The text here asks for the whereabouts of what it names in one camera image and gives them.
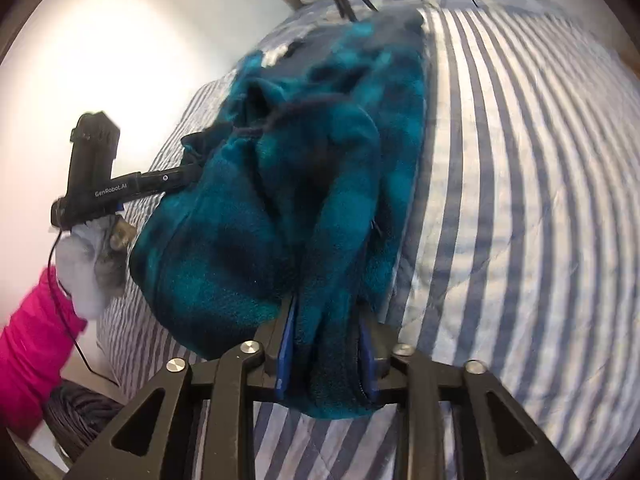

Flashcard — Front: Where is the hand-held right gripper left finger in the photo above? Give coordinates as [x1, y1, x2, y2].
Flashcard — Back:
[62, 297, 301, 480]

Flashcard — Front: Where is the person's left forearm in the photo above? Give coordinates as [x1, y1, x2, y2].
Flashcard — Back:
[0, 266, 88, 441]

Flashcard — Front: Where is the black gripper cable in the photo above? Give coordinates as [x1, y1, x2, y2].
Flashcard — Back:
[47, 230, 121, 388]

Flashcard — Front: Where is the person's left hand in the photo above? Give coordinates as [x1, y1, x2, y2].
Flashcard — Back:
[54, 211, 137, 321]

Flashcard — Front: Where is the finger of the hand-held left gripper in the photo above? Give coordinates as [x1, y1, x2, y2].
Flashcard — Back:
[137, 165, 201, 194]

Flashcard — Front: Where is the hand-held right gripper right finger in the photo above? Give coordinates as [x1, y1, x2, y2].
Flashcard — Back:
[357, 317, 581, 480]

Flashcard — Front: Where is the teal plaid fleece jacket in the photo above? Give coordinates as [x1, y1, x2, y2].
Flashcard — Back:
[129, 10, 428, 420]

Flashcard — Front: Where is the blue white striped blanket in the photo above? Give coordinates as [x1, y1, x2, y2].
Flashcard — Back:
[95, 5, 640, 480]

